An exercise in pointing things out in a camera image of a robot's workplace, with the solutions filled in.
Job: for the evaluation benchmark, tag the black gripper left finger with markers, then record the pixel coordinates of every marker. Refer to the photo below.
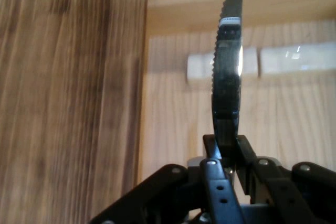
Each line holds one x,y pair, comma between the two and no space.
183,197

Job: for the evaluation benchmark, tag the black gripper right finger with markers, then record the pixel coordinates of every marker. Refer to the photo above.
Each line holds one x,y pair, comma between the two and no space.
296,197

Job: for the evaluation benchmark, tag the silver serrated table knife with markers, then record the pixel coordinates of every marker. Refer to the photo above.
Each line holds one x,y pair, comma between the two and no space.
228,82

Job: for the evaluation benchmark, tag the light wooden drawer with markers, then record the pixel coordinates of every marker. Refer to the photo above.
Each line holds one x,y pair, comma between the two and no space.
288,119

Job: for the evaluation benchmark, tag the white ceramic cutlery rest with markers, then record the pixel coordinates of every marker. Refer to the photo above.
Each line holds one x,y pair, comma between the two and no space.
199,66
296,58

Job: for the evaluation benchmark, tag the dark wooden drawer cabinet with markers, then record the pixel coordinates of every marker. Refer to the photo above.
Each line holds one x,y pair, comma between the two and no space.
71,90

